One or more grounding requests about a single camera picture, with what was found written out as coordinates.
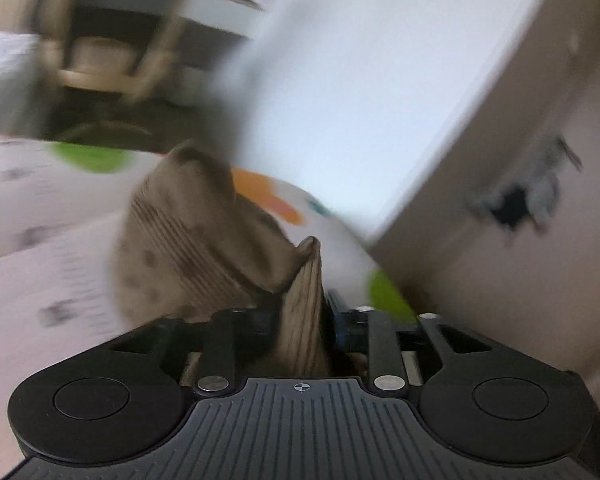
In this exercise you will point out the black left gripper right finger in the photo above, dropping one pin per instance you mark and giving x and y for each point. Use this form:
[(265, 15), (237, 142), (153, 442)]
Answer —
[(383, 352)]

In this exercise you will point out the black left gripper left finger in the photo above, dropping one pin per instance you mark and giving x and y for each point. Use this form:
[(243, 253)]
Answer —
[(210, 358)]

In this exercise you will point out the brown corduroy polka dot garment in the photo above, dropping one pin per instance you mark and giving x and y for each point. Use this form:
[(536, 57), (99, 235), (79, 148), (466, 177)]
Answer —
[(191, 246)]

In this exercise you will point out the cartoon print play mat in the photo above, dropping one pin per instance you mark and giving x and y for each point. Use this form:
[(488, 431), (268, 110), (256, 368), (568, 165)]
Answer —
[(61, 206)]

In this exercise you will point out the white wardrobe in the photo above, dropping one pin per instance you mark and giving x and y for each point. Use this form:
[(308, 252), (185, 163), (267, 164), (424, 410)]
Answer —
[(390, 112)]

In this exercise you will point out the beige plastic chair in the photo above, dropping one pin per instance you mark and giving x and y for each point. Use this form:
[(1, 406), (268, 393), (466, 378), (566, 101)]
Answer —
[(121, 47)]

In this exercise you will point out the white quilted mattress cover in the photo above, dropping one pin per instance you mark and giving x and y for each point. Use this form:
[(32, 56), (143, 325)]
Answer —
[(19, 76)]

